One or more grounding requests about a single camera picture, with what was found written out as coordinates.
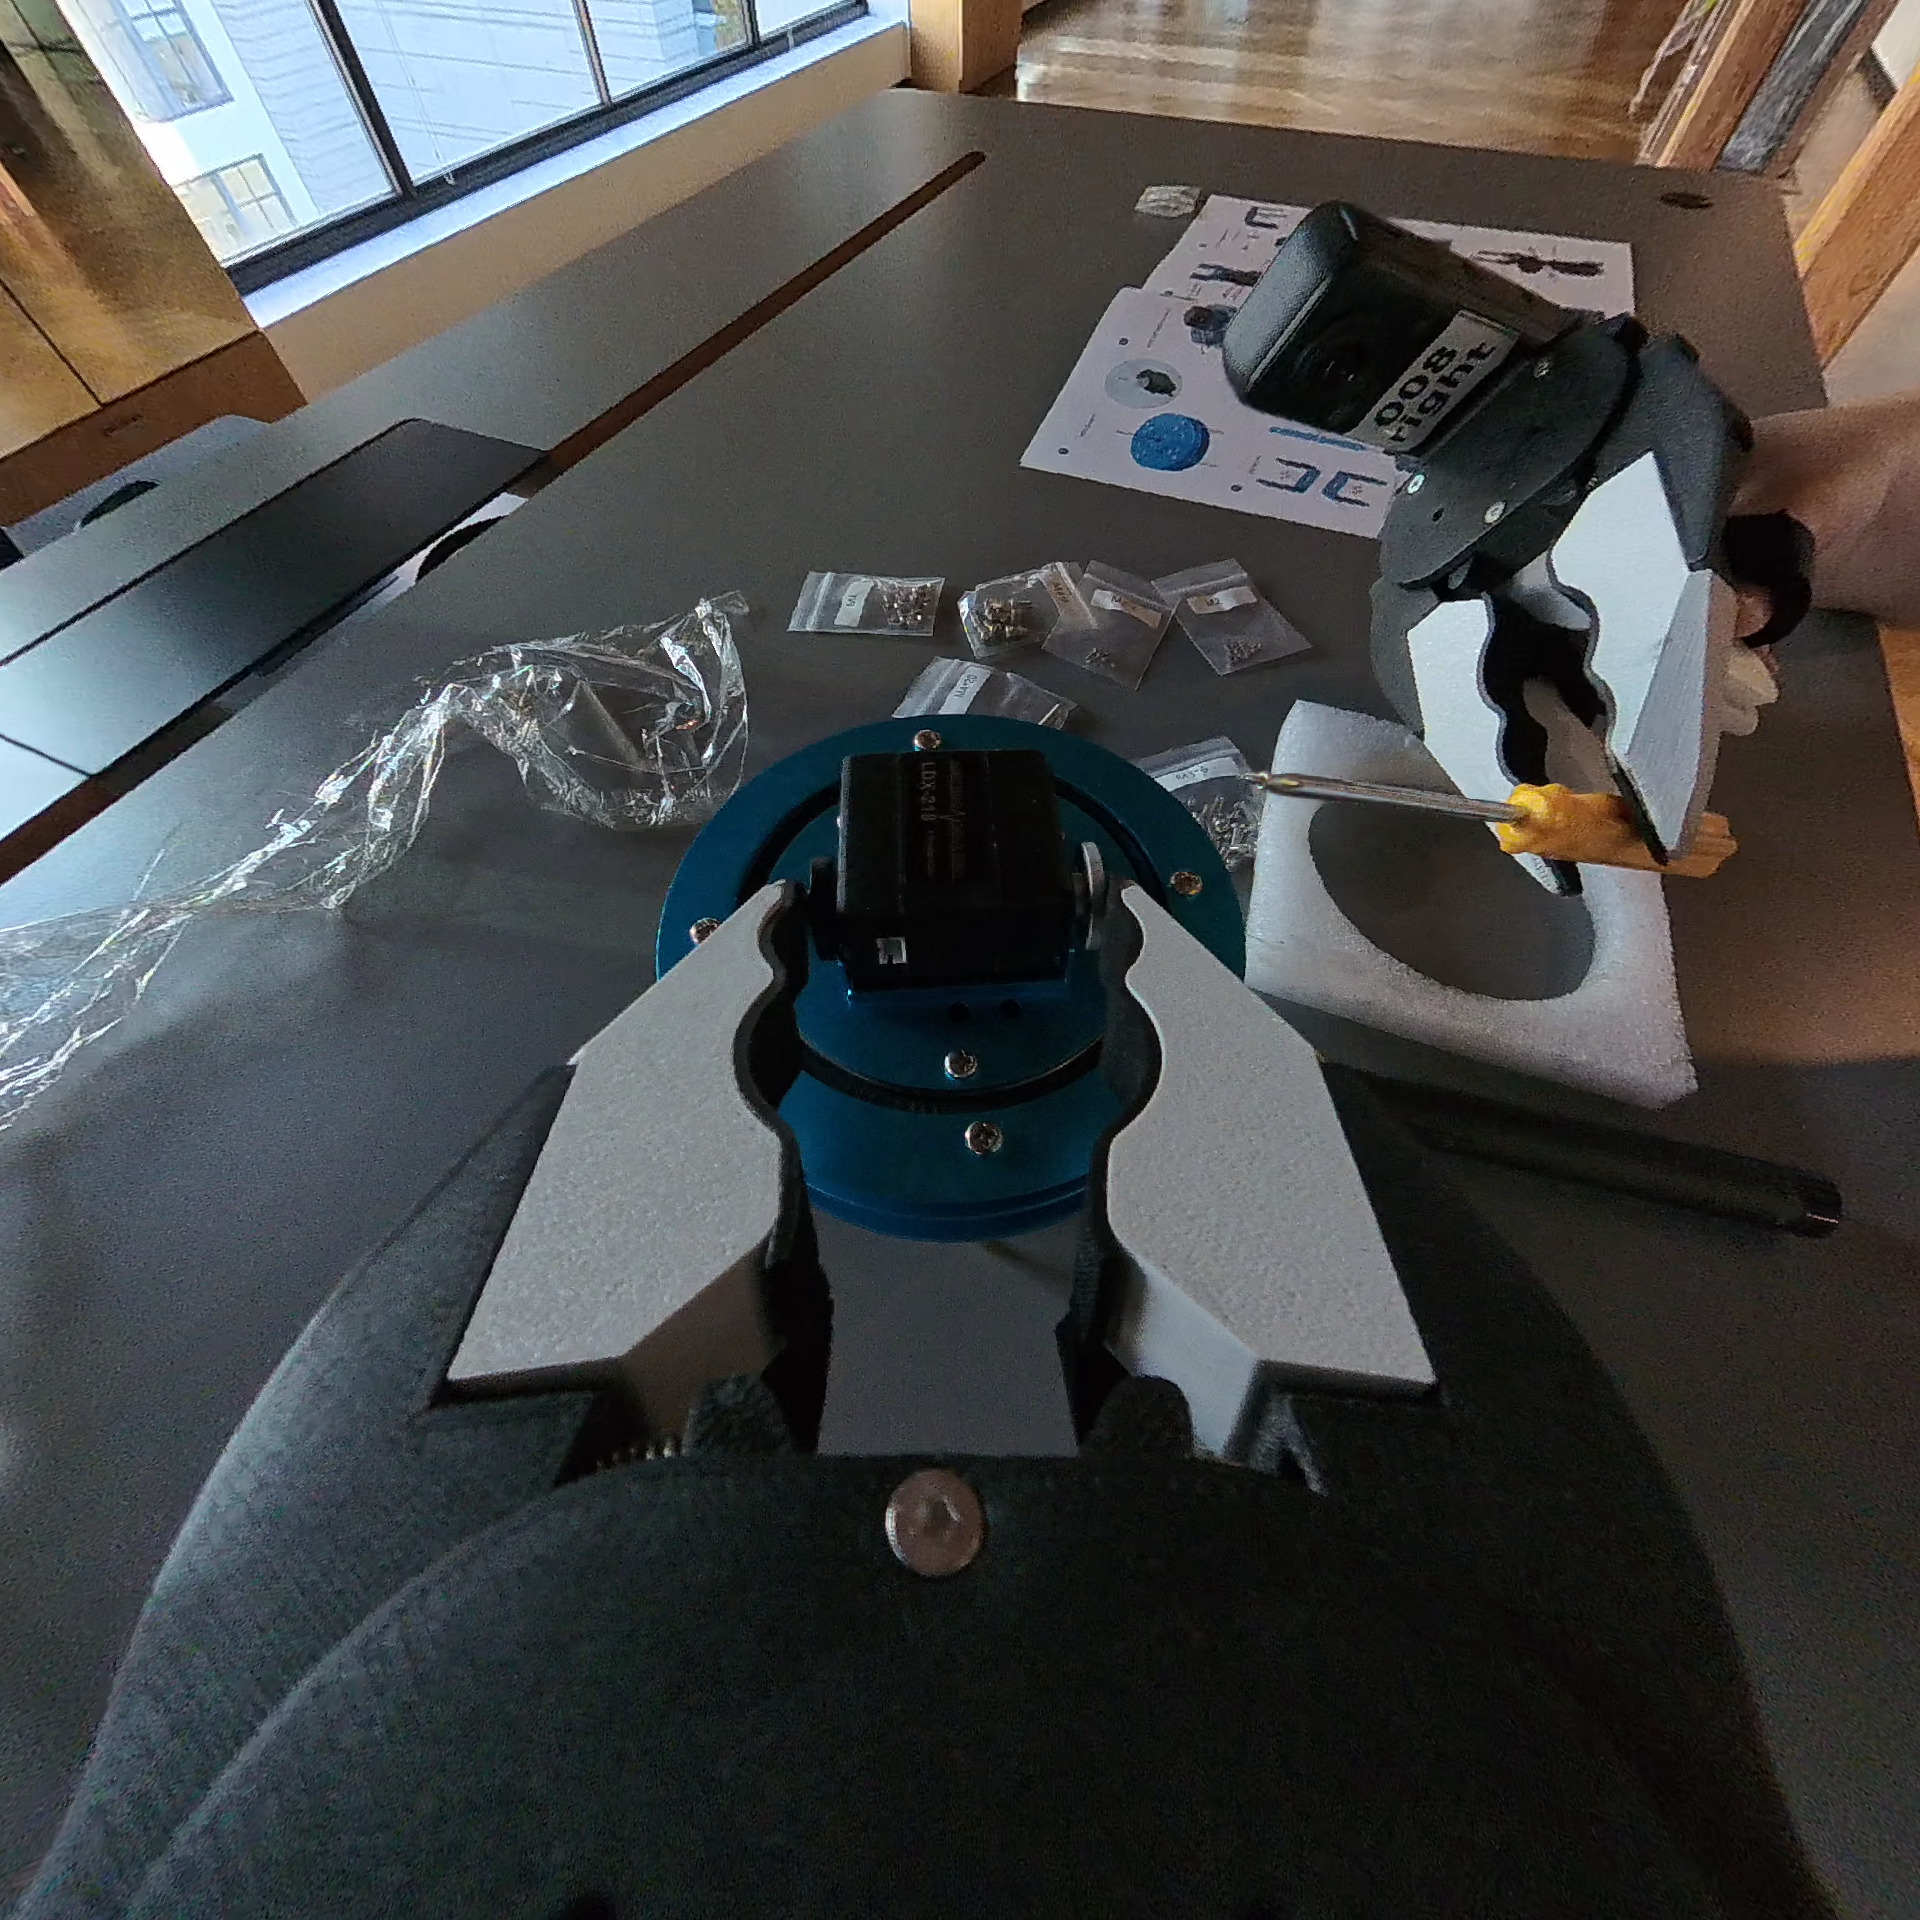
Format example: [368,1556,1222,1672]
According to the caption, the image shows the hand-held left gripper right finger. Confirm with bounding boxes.
[1062,881,1436,1465]

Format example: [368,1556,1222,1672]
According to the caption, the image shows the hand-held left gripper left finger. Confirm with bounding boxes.
[446,876,830,1454]

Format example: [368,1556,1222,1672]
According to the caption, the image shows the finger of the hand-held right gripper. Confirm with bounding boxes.
[1536,450,1721,876]
[1406,594,1589,902]

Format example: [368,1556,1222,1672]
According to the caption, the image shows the yellow handled screwdriver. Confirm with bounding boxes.
[1252,767,1739,883]

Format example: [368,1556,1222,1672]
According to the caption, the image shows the blue round robot arm base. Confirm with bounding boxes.
[659,716,1249,1248]

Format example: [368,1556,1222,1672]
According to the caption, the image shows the black servo motor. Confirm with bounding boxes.
[810,750,1116,996]

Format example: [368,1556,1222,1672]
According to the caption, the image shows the grey desk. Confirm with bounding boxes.
[0,86,1920,1920]

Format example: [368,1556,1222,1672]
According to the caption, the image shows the person's right hand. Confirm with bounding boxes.
[1736,401,1920,652]

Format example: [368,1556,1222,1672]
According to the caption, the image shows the white foam block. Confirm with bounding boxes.
[1243,696,1700,1111]

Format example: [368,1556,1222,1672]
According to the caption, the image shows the cluster of screw bags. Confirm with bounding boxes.
[790,557,1313,869]

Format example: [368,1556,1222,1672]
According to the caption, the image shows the black rod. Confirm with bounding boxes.
[1402,1091,1844,1239]

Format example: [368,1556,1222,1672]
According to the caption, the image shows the printed instruction sheets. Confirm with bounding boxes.
[1020,287,1442,535]

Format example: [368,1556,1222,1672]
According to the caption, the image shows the crumpled clear plastic wrap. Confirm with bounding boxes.
[0,591,752,1128]

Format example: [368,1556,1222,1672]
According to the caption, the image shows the black flat panel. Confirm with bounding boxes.
[0,416,552,841]

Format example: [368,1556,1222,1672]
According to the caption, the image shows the wooden cabinet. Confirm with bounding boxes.
[0,30,305,528]

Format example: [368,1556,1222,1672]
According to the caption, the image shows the large window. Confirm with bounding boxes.
[59,0,901,294]

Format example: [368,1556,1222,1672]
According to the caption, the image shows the wooden shelf frame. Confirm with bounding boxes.
[1634,0,1920,362]

